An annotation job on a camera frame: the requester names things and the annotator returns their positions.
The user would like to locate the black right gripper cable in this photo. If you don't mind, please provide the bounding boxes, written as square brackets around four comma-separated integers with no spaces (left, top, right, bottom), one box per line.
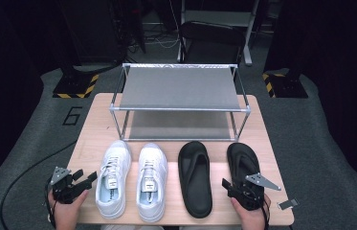
[260,195,271,230]

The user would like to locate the white floor cable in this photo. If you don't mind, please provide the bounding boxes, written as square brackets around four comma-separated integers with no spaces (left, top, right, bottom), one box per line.
[153,35,180,50]

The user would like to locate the white metal desk frame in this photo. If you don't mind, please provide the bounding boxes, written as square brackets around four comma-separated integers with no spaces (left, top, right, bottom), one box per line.
[176,0,260,66]

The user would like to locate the black slipper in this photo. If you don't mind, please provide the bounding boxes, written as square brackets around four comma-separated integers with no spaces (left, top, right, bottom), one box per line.
[177,140,213,219]
[226,142,262,193]

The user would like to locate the dark curtain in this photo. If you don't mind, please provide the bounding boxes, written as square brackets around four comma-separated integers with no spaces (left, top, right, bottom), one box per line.
[263,0,357,205]
[0,0,81,200]

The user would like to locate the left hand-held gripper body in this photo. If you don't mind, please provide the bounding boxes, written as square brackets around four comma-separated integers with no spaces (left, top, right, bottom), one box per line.
[50,166,88,204]

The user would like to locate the person's light trousers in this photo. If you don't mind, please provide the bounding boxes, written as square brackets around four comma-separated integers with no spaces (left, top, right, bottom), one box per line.
[100,224,165,230]

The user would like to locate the black stand base striped edge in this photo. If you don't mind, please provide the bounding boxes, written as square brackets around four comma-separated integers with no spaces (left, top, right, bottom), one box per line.
[52,65,100,100]
[261,70,309,99]

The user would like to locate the black floor cable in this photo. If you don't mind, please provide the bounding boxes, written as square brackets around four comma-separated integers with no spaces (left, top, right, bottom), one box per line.
[0,140,78,230]

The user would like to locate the black chair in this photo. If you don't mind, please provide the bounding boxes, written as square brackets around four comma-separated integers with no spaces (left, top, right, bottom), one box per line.
[177,20,247,65]

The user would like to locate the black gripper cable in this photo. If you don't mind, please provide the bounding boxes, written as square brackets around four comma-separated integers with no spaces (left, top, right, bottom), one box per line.
[260,195,271,230]
[44,183,56,229]

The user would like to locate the person's right hand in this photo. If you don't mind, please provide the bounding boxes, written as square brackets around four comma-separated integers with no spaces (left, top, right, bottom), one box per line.
[230,195,272,230]

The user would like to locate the white sneaker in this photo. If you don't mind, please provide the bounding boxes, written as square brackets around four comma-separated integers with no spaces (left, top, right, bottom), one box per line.
[95,139,133,220]
[135,142,169,223]

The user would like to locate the person's left hand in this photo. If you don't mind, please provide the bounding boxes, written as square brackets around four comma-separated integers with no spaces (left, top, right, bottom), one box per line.
[47,189,90,226]

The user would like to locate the grey tape strip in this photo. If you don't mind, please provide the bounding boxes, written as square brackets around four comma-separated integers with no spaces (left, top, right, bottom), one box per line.
[278,198,300,211]

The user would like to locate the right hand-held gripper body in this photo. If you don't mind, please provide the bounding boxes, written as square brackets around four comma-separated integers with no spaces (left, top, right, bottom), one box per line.
[230,172,281,211]

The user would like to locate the metal shoe rack grey shelves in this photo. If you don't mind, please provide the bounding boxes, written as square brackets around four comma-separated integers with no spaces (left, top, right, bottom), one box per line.
[108,62,252,143]

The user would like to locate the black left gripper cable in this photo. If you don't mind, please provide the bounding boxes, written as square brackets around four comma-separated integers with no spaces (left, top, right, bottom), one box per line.
[44,183,56,229]

